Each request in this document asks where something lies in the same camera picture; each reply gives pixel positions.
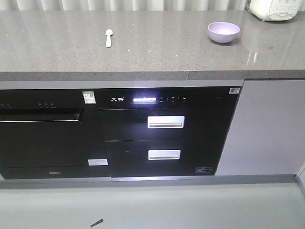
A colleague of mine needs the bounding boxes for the black disinfection cabinet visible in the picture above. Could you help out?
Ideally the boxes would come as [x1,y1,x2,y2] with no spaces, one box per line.
[95,86,241,177]

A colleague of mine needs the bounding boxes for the purple plastic bowl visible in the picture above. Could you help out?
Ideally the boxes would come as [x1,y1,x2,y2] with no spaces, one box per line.
[207,21,240,43]

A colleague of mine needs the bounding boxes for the black built-in dishwasher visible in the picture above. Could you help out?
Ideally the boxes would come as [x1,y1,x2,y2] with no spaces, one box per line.
[0,89,110,179]

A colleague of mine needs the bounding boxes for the grey cabinet door panel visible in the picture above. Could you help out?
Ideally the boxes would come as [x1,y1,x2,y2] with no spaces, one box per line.
[216,80,305,176]

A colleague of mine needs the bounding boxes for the black floor tape strip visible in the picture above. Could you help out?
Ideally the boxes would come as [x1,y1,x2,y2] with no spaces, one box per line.
[90,219,104,228]

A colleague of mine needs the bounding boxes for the white pleated curtain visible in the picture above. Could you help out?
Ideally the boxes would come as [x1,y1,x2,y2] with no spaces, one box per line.
[0,0,249,11]

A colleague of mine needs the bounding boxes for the light green plastic spoon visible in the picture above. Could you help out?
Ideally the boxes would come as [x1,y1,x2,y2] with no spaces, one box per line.
[105,29,113,48]

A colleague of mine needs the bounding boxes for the grey side cabinet panel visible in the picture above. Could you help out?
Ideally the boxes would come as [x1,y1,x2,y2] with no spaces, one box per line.
[295,162,305,196]

